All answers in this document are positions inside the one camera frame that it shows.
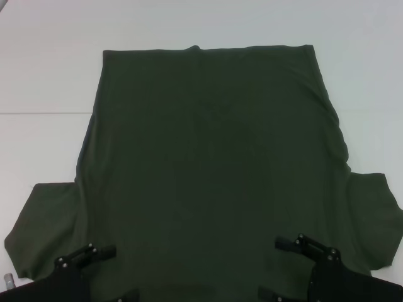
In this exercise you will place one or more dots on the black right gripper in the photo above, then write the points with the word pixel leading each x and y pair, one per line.
pixel 346 286

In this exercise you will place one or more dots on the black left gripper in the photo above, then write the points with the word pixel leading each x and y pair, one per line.
pixel 47 289

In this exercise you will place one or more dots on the dark green shirt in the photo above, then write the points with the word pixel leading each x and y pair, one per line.
pixel 204 157

